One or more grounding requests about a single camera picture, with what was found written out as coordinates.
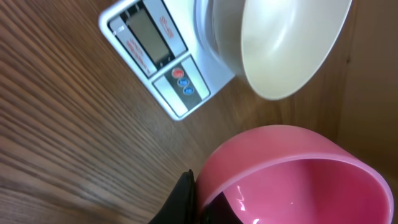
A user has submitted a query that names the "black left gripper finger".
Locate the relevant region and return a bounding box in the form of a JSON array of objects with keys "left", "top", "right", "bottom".
[{"left": 149, "top": 170, "right": 196, "bottom": 224}]

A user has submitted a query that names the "pink scoop with blue handle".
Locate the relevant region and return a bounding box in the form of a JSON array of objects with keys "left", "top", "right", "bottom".
[{"left": 196, "top": 125, "right": 394, "bottom": 223}]

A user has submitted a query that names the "white digital kitchen scale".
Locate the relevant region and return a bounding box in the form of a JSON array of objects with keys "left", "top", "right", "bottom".
[{"left": 98, "top": 0, "right": 234, "bottom": 121}]

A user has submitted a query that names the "white bowl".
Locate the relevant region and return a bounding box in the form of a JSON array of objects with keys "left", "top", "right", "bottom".
[{"left": 212, "top": 0, "right": 351, "bottom": 100}]

